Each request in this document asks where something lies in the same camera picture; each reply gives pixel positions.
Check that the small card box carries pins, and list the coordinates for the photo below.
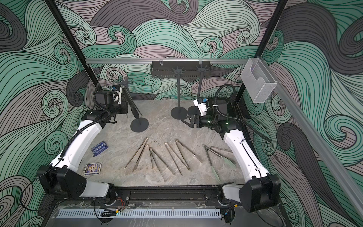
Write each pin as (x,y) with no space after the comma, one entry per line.
(92,169)

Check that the black perforated wall shelf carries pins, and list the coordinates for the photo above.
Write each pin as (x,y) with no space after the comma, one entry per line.
(185,69)

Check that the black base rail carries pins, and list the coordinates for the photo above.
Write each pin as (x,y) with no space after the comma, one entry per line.
(209,195)

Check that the green metal tongs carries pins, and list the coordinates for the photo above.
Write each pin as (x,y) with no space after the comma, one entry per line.
(224,158)

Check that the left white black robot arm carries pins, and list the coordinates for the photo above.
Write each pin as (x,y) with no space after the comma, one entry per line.
(60,177)

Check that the white slotted cable duct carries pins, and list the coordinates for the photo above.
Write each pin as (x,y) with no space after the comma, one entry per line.
(142,213)

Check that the dark utensil rack stand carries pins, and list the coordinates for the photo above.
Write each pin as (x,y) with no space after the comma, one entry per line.
(200,85)
(139,124)
(178,112)

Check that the black metal tongs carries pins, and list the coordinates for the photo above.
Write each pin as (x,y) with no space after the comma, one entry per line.
(132,105)

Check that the clear plastic wall bin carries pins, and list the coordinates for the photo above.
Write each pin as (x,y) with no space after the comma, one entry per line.
(258,79)

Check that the centre steel tongs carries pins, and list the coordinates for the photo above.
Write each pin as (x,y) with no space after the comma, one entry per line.
(161,166)

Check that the clear tipped metal tongs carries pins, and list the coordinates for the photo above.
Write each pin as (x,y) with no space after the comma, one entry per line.
(220,149)

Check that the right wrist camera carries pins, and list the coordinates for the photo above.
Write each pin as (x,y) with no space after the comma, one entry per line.
(201,104)

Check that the blue card box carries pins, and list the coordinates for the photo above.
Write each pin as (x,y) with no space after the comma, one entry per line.
(99,148)

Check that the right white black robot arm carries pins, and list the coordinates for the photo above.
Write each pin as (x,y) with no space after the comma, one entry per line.
(260,189)

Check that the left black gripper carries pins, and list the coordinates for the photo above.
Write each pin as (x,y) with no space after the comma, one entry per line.
(124,105)

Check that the right steel tongs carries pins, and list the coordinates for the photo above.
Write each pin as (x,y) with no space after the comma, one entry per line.
(178,153)

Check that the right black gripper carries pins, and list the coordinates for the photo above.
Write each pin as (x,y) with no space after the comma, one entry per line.
(194,121)

